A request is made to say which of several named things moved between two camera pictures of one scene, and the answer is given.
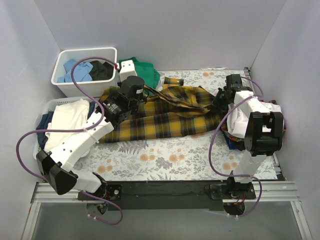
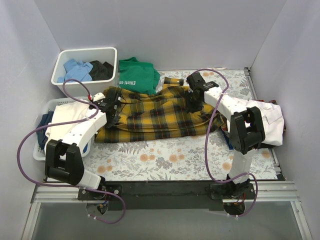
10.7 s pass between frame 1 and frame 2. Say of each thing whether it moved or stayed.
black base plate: stayed
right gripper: moved
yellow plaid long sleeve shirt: stayed
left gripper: moved
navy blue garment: stayed
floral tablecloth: stayed
